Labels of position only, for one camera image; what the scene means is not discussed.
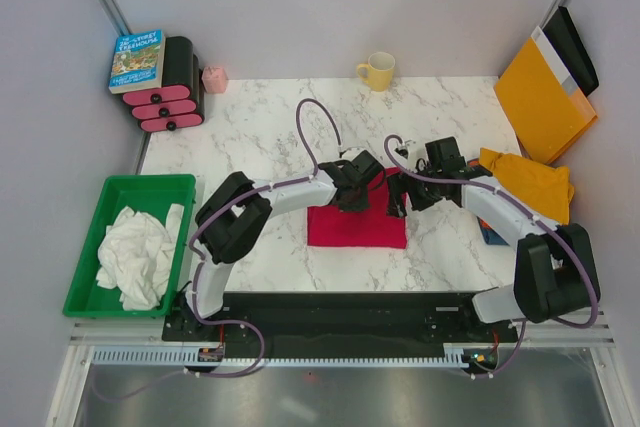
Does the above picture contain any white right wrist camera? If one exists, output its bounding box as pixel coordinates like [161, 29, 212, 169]
[395, 140, 415, 159]

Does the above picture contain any yellow ceramic mug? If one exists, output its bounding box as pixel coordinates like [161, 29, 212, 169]
[356, 52, 396, 92]

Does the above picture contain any folded mustard yellow t-shirt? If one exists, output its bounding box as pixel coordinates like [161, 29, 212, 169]
[478, 148, 575, 224]

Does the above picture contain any folded blue t-shirt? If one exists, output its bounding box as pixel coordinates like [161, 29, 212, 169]
[479, 224, 508, 246]

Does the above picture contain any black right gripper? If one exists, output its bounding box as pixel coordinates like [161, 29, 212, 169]
[386, 162, 442, 218]

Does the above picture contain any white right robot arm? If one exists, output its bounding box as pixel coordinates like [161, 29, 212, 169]
[384, 134, 600, 341]

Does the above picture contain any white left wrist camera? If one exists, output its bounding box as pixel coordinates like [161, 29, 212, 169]
[340, 147, 362, 161]

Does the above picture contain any black folder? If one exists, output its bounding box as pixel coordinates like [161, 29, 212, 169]
[542, 6, 599, 96]

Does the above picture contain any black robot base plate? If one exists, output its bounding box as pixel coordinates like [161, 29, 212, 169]
[162, 292, 517, 360]

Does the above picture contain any aluminium frame rail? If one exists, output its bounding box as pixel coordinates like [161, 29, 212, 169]
[69, 313, 615, 348]

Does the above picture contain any white crumpled t-shirt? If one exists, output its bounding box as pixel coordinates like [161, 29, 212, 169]
[96, 203, 184, 311]

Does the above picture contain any white slotted cable duct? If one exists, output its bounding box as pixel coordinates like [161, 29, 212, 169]
[91, 345, 469, 369]

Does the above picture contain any orange padded envelope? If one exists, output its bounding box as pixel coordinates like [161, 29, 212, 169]
[494, 27, 598, 164]

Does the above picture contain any green plastic tray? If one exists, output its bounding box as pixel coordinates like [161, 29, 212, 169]
[63, 174, 196, 319]

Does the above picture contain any small pink box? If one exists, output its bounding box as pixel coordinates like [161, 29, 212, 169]
[201, 66, 229, 94]

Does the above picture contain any black pink drawer organizer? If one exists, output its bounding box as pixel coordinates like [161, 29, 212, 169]
[121, 36, 205, 133]

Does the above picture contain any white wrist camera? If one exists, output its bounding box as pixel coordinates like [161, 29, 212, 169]
[395, 140, 415, 159]
[340, 147, 362, 161]

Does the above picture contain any crimson red t-shirt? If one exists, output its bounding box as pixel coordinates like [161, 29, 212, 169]
[307, 168, 407, 249]

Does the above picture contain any blue treehouse paperback book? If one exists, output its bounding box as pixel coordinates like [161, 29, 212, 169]
[108, 30, 166, 95]

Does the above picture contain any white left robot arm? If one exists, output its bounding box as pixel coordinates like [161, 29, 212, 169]
[184, 150, 386, 340]

